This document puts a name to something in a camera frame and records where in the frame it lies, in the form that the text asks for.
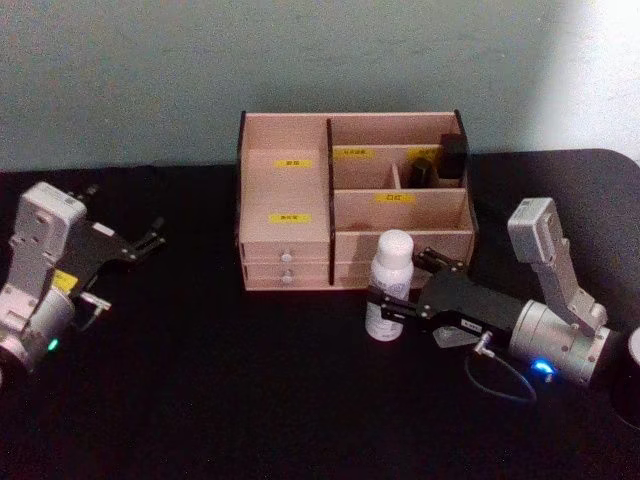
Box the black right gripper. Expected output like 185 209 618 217
366 246 527 347

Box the black round lipstick tube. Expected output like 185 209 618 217
406 157 434 190

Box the wooden drawer with round knob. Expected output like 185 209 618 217
240 241 331 263
242 261 331 289

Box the thin dark right gripper cable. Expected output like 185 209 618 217
463 333 539 407

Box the thin dark gripper cable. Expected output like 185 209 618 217
73 293 113 334
463 333 539 407

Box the wooden desk organizer box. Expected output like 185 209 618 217
235 109 480 292

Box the thin dark left gripper cable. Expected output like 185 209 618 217
73 293 113 334

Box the black table cloth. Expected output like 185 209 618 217
0 147 640 480

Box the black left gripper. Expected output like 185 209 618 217
51 216 168 302

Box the white plastic bottle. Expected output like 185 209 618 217
364 229 416 343

